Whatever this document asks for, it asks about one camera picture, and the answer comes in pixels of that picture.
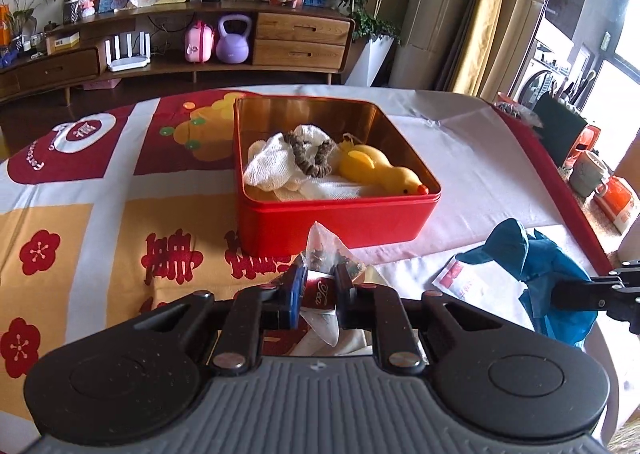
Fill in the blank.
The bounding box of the yellow curtain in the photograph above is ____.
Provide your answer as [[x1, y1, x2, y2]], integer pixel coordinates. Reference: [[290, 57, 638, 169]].
[[450, 0, 547, 101]]

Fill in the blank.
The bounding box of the blue plastic bag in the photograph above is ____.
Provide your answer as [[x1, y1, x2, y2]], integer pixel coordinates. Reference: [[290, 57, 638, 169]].
[[457, 217, 602, 346]]

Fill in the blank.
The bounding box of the white gauze cloth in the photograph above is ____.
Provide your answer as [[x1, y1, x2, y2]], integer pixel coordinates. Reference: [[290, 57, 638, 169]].
[[242, 124, 372, 203]]

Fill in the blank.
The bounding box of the purple kettlebell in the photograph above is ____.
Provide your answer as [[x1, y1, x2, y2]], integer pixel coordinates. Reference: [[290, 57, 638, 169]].
[[216, 14, 252, 65]]

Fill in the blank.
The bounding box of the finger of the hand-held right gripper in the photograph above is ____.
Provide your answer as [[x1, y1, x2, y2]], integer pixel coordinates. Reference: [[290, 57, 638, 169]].
[[590, 268, 640, 291], [550, 279, 640, 336]]

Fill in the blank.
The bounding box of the white planter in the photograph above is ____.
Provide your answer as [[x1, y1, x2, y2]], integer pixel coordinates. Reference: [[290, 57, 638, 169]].
[[342, 34, 396, 88]]

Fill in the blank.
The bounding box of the wooden TV cabinet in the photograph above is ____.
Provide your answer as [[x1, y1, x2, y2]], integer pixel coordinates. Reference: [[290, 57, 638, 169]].
[[0, 0, 357, 106]]

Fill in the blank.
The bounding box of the brown scrunchie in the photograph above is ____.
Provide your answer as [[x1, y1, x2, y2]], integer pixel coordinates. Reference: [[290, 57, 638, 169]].
[[285, 129, 335, 179]]

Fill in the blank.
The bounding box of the white packet red print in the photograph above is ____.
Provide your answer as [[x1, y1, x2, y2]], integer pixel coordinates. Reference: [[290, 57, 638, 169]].
[[432, 256, 491, 301]]

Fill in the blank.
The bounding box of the yellow duck toy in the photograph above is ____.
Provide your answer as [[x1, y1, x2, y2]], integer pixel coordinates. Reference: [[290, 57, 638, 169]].
[[339, 133, 430, 196]]

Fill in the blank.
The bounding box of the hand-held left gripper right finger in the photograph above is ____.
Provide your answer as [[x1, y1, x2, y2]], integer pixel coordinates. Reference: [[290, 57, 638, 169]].
[[334, 263, 512, 377]]

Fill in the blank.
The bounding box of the dark green tool holder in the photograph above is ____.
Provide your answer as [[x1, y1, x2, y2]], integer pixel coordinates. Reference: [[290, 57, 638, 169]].
[[532, 93, 589, 168]]

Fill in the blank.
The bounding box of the clear tea bag packet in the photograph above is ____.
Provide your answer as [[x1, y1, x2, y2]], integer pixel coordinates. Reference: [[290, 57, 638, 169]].
[[292, 221, 388, 347]]

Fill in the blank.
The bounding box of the red tin box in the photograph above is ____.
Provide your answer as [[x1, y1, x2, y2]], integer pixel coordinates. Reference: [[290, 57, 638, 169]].
[[232, 95, 443, 258]]

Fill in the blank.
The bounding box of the small potted plant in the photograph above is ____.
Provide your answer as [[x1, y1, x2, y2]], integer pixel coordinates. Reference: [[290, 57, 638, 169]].
[[0, 0, 39, 50]]

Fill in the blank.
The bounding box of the small wooden box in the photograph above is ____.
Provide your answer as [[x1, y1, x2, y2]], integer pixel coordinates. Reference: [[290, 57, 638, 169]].
[[46, 30, 81, 55]]

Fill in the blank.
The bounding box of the white router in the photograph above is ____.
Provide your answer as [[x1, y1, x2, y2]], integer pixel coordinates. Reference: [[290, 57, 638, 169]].
[[105, 31, 152, 73]]

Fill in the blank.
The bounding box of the pink toy case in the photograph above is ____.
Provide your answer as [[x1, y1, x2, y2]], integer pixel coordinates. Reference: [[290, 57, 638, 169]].
[[184, 20, 216, 64]]

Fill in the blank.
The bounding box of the orange stool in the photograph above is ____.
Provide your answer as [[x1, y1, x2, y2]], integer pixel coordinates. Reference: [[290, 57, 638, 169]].
[[562, 124, 601, 170]]

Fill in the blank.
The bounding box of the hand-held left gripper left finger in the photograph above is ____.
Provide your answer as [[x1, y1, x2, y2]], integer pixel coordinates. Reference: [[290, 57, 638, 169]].
[[127, 265, 307, 378]]

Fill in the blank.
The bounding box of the green mug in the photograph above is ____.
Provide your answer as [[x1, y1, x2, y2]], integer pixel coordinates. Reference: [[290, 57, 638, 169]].
[[569, 150, 609, 199]]

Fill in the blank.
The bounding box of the beige standing air conditioner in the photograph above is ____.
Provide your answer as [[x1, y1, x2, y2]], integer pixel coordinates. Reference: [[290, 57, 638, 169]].
[[390, 0, 482, 91]]

